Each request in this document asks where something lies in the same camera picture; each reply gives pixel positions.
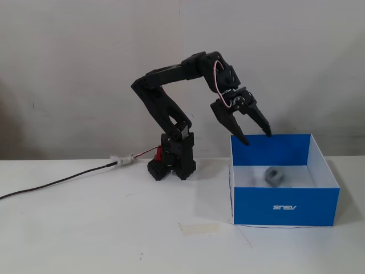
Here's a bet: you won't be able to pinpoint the white taped cable connector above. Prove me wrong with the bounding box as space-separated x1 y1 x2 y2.
109 153 137 167

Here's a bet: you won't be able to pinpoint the red white power wires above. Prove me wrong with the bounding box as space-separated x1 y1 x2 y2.
133 146 159 158

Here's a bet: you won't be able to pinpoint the blue white cardboard box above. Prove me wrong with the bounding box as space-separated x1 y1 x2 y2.
229 133 340 226

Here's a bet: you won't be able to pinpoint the black power cable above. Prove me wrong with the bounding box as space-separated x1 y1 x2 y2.
0 161 119 200

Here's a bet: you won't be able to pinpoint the red white servo wire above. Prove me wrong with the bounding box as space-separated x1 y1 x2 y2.
213 59 234 110

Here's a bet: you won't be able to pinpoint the gray block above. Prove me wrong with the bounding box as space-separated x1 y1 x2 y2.
263 167 285 188

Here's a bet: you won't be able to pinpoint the clear tape strip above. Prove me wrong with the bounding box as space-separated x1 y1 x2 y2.
178 222 221 236

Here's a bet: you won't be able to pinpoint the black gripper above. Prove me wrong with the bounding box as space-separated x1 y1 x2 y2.
210 87 273 147

